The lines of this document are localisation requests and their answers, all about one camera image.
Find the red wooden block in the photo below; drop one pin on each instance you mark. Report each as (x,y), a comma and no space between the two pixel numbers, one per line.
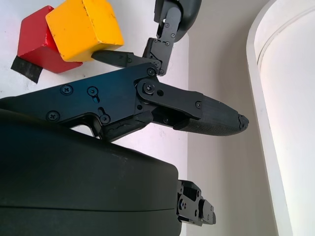
(34,32)

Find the black tape strip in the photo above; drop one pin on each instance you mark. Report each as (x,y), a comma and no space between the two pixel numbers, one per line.
(25,68)

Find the yellow wooden block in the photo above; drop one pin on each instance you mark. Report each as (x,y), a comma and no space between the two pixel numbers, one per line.
(83,27)

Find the white curved container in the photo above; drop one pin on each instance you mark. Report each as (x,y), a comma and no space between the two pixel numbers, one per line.
(290,98)

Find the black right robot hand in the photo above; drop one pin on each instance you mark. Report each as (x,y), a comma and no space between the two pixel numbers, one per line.
(73,177)

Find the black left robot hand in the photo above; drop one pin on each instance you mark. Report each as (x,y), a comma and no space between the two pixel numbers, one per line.
(169,27)

